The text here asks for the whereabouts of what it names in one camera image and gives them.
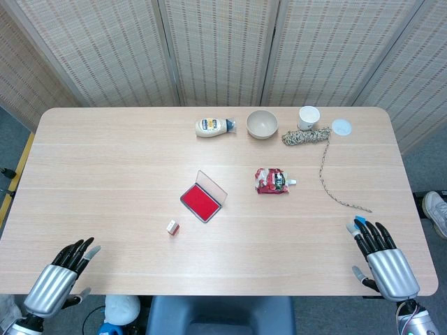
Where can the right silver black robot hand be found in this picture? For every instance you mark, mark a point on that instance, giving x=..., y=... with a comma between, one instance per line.
x=393, y=270

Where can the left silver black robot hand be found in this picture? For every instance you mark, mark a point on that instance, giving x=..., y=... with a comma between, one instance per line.
x=52, y=286

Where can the small white red stamp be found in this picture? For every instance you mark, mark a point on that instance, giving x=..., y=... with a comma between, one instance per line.
x=172, y=227

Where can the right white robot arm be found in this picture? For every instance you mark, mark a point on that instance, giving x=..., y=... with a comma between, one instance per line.
x=415, y=319

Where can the white rounded robot shoulder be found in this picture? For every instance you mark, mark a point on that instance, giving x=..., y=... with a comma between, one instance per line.
x=122, y=310

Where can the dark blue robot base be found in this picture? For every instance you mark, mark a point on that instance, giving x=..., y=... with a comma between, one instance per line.
x=220, y=315

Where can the small blue card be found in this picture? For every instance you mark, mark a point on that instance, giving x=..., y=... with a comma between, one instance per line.
x=359, y=218

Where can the white sneaker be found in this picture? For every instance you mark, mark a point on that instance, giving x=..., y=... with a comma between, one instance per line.
x=434, y=213

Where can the blue plastic part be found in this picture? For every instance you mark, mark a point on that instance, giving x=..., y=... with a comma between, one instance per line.
x=109, y=329

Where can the yellow floor tape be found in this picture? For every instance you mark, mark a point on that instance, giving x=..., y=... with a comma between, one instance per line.
x=17, y=174

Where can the black caster stand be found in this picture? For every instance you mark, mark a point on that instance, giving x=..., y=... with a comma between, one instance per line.
x=6, y=172

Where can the red sauce pouch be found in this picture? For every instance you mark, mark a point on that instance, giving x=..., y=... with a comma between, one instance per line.
x=272, y=180

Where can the white round lid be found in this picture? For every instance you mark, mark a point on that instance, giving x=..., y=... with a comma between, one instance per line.
x=341, y=127

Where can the red ink pad case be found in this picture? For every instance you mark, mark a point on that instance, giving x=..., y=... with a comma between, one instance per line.
x=200, y=202

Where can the white paper cup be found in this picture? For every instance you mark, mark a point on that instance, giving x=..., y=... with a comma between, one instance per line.
x=308, y=119

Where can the beige bowl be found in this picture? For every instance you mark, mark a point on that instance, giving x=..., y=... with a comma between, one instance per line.
x=262, y=125

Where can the mayonnaise squeeze bottle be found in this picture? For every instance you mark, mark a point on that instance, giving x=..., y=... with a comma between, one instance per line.
x=210, y=127

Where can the woven folding screen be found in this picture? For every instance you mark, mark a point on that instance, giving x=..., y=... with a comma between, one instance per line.
x=216, y=52

